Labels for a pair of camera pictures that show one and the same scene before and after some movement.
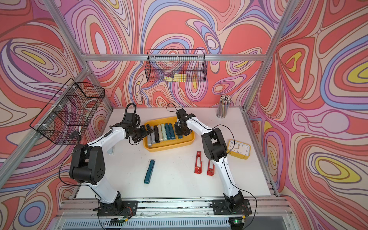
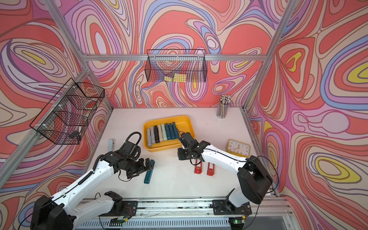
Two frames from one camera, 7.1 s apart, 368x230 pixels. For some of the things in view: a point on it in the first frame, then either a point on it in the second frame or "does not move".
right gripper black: x=188 y=131 to x=180 y=154
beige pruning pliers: x=160 y=133 does not move
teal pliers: x=148 y=172 does not move
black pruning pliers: x=156 y=134 does not move
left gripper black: x=144 y=132 to x=143 y=167
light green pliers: x=165 y=136 does not move
